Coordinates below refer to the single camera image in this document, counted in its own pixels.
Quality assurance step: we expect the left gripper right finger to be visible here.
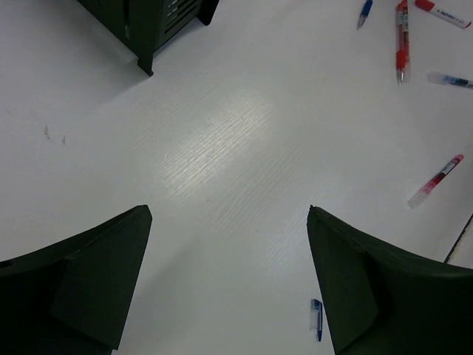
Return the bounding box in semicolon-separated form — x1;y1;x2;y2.
307;207;472;354

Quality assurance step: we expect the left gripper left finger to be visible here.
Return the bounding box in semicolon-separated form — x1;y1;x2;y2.
1;205;152;354

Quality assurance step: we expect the blue pen cap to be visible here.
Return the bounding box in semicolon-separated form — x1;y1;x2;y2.
310;299;323;342

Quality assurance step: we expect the red ink gel pen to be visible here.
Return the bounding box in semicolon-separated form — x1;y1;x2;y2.
407;154;464;209

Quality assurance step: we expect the blue ink gel pen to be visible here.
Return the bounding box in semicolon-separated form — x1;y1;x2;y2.
427;72;472;89

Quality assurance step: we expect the red retractable pen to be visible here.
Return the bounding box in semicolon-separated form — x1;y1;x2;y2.
395;0;410;84

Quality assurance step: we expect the black slotted pen holder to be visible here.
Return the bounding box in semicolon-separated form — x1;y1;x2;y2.
79;0;219;76

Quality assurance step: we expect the blue ballpoint pen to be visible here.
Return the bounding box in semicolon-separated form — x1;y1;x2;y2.
356;0;373;30

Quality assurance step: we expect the red cap white marker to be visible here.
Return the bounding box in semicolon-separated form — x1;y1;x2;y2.
415;0;472;29

